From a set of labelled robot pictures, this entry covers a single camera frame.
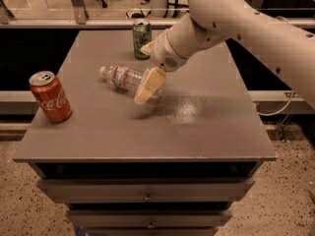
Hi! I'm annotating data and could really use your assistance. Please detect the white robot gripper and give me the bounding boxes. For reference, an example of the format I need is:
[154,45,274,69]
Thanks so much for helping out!
[134,29,189,105]

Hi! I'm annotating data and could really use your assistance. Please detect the clear plastic water bottle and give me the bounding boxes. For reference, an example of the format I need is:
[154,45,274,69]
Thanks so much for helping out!
[100,65,161,101]

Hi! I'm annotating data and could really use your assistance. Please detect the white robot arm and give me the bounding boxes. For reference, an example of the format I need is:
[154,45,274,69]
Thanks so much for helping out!
[135,0,315,107]

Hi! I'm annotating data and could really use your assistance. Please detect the green soda can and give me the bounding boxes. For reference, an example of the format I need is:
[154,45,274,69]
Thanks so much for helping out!
[132,18,152,59]

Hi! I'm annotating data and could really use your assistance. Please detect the grey drawer cabinet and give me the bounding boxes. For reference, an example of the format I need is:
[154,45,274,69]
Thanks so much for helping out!
[15,29,276,236]

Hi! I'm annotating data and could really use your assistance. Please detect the red Coca-Cola can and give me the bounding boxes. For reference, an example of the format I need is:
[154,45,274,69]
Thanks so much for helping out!
[29,71,72,123]

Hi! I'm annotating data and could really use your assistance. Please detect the upper grey drawer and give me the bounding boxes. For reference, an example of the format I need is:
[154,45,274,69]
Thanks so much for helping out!
[37,178,254,204]

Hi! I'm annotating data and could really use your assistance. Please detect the grey drawer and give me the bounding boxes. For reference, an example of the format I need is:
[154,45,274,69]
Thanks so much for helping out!
[37,178,254,204]
[67,210,231,229]

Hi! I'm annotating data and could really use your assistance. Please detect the lower grey drawer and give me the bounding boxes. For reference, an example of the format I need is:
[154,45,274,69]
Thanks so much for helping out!
[67,210,231,229]

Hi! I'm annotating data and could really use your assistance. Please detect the metal railing frame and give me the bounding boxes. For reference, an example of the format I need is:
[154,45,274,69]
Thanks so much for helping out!
[0,0,315,30]

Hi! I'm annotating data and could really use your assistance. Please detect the white cable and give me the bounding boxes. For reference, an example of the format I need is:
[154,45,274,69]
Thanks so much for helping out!
[255,90,295,117]

